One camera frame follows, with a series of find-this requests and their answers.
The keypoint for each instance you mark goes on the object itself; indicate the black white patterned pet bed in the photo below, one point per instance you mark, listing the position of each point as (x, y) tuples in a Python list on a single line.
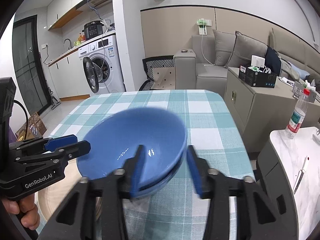
[(160, 73)]

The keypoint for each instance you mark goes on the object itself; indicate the white kitchen cabinets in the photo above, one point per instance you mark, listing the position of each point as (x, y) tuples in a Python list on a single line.
[(72, 0), (69, 79)]

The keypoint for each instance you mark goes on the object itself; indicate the brown patterned board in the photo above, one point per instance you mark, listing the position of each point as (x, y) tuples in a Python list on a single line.
[(36, 128)]

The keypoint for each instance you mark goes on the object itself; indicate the blue bowl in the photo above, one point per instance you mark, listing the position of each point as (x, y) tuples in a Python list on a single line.
[(161, 184), (117, 138)]

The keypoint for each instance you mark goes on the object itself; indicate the grey cushion right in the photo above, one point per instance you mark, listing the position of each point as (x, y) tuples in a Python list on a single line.
[(243, 49)]

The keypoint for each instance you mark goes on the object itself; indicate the green wall socket charger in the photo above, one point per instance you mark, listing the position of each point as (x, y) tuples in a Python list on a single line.
[(202, 25)]

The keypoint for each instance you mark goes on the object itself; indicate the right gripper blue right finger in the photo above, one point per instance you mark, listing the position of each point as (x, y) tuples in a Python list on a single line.
[(257, 218)]

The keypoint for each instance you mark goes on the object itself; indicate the yellow toy figure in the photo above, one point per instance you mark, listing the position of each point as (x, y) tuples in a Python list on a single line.
[(81, 37)]

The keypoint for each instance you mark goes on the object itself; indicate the white upper kitchen cabinets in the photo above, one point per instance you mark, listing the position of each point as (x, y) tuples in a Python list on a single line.
[(72, 0)]

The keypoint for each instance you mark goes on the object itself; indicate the plastic water bottle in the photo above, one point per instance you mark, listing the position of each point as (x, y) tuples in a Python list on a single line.
[(298, 114)]

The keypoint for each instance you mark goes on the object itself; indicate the blue bowl front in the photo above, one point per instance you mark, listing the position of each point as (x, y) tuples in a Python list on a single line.
[(117, 138)]

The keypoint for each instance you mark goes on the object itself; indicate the beige plate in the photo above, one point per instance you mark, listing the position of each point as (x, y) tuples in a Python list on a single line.
[(48, 199)]

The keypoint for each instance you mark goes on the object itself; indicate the white washing machine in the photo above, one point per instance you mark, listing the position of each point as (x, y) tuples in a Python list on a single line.
[(101, 65)]

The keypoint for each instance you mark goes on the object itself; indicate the left hand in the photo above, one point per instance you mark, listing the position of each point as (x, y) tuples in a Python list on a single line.
[(27, 206)]

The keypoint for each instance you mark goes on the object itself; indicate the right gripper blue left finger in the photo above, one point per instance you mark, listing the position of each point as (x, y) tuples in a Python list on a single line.
[(75, 217)]

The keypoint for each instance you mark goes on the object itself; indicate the white lower kitchen cabinets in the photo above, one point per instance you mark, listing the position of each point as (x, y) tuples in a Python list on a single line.
[(69, 79)]

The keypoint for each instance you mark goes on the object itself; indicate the grey sofa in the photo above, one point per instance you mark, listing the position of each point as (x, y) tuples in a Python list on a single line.
[(204, 65)]

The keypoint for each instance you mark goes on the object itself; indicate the teal plaid tablecloth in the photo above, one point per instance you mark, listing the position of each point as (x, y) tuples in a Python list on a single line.
[(174, 212)]

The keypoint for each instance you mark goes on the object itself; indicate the dark glass door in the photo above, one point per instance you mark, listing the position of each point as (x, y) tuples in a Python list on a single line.
[(28, 67)]

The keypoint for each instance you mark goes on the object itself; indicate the white marble side table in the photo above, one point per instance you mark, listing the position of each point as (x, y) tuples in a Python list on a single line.
[(289, 171)]

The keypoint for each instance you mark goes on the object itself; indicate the black box with cables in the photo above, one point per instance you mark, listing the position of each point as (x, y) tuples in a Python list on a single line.
[(256, 74)]

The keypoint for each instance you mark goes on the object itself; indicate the black pressure cooker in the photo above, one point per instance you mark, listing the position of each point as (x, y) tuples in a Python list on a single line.
[(93, 29)]

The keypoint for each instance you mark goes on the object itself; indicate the range hood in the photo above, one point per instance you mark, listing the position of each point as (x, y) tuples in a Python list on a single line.
[(89, 5)]

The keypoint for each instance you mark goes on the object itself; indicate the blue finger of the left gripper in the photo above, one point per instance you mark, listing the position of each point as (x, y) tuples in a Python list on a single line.
[(55, 143), (71, 151)]

